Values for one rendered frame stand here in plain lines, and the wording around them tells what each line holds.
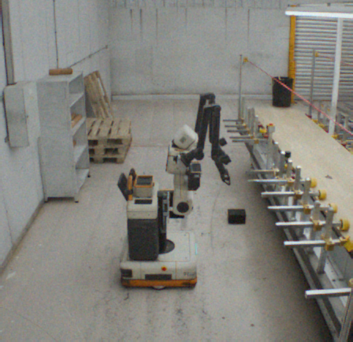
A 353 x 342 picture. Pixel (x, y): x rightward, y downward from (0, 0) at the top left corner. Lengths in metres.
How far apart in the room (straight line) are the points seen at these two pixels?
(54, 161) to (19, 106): 1.28
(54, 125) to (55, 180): 0.71
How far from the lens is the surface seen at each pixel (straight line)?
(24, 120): 4.28
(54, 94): 5.08
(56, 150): 5.26
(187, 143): 3.36
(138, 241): 3.55
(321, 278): 2.85
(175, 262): 3.66
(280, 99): 10.72
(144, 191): 3.51
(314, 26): 11.74
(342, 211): 3.30
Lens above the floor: 2.30
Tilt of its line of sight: 21 degrees down
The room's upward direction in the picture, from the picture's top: 1 degrees counter-clockwise
